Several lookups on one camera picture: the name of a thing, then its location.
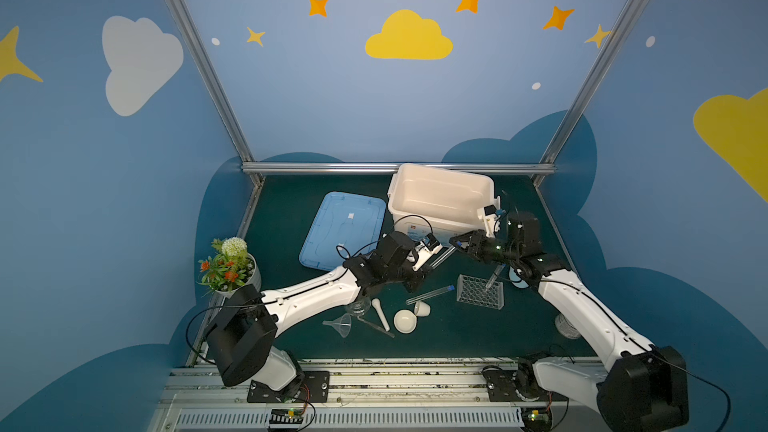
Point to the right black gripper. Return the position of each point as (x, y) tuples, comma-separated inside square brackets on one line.
[(477, 240)]

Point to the test tube blue cap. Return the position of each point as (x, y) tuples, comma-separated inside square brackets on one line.
[(442, 258), (428, 295), (494, 277)]

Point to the clear test tube rack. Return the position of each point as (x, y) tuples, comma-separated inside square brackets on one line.
[(474, 291)]

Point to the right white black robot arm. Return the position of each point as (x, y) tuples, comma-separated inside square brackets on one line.
[(636, 386)]

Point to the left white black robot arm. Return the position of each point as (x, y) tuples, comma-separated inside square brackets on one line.
[(241, 335)]

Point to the white ceramic pestle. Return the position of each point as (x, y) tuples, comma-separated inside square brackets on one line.
[(376, 304)]

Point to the small white crucible cup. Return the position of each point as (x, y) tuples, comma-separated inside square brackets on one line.
[(422, 309)]

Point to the clear glass petri dish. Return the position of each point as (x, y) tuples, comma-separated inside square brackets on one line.
[(359, 308)]

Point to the light blue bin lid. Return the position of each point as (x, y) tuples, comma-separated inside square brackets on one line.
[(344, 223)]

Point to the white ceramic mortar bowl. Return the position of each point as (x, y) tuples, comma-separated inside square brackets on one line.
[(405, 321)]

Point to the white plastic storage bin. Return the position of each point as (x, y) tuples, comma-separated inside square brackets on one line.
[(445, 203)]

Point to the glass stirring rod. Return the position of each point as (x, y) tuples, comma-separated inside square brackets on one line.
[(376, 327)]

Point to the clear plastic funnel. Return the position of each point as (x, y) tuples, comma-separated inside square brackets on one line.
[(341, 325)]

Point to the clear plastic beaker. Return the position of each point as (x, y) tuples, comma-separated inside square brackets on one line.
[(566, 328)]

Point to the potted flower plant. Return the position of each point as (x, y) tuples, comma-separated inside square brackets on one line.
[(231, 269)]

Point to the right controller circuit board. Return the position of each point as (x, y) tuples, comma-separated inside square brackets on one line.
[(536, 420)]

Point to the controller circuit board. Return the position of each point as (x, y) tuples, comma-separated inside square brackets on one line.
[(536, 420), (281, 417)]

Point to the left controller circuit board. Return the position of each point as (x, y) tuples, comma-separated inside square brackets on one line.
[(281, 417)]

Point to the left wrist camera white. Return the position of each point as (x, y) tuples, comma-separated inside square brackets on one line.
[(424, 250)]

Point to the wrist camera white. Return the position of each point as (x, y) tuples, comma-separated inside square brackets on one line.
[(491, 217), (424, 250)]

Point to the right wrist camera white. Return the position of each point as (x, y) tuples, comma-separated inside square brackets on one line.
[(491, 217)]

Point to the aluminium rail base frame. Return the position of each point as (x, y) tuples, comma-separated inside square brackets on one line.
[(411, 394)]

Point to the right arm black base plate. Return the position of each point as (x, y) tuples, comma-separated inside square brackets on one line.
[(507, 385)]

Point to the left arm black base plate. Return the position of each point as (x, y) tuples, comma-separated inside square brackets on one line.
[(311, 386)]

